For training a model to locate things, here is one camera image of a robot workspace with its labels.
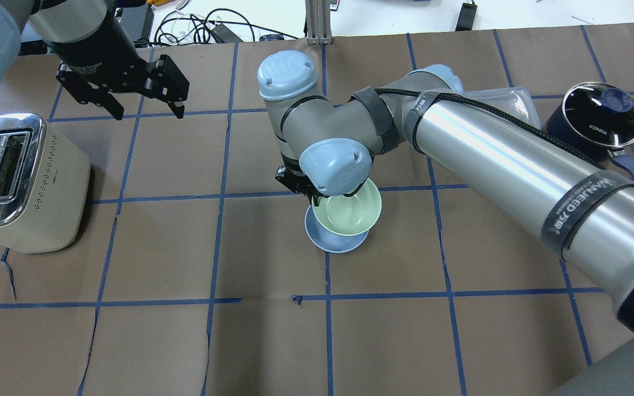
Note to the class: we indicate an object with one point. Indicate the green bowl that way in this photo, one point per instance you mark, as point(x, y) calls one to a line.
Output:
point(350, 215)

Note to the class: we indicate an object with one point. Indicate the black power brick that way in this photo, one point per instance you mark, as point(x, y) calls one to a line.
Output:
point(136, 22)

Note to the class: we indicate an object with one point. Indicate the blue pot with glass lid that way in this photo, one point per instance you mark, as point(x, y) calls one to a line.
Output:
point(598, 120)

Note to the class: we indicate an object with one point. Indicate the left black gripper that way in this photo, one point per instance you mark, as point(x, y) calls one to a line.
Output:
point(92, 48)

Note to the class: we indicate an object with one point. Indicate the cream steel toaster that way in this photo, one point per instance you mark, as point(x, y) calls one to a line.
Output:
point(44, 183)

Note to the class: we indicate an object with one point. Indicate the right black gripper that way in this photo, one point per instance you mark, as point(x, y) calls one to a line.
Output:
point(290, 181)

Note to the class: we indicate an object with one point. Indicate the aluminium frame post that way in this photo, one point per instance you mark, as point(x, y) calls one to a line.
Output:
point(318, 22)

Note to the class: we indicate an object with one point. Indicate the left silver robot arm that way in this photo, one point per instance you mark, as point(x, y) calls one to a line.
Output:
point(53, 21)

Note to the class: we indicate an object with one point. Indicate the clear plastic food container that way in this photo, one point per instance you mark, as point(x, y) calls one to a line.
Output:
point(515, 101)

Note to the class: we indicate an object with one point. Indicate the black power adapter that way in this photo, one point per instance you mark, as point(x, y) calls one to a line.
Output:
point(466, 18)

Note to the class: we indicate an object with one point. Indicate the blue bowl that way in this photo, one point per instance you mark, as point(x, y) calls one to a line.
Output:
point(327, 240)

